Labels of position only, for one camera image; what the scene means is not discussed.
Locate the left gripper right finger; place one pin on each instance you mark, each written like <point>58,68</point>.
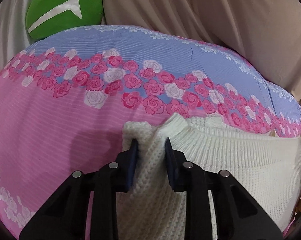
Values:
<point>216,202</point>

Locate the beige draped curtain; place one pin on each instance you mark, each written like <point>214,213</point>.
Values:
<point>265,32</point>

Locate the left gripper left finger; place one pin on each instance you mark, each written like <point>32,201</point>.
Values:
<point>64,214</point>

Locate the green plush cushion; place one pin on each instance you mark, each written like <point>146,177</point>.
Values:
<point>47,17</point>

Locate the white red navy knit sweater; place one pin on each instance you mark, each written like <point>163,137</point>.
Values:
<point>267,166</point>

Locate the pink floral bed sheet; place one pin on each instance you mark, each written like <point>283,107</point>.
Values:
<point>64,101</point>

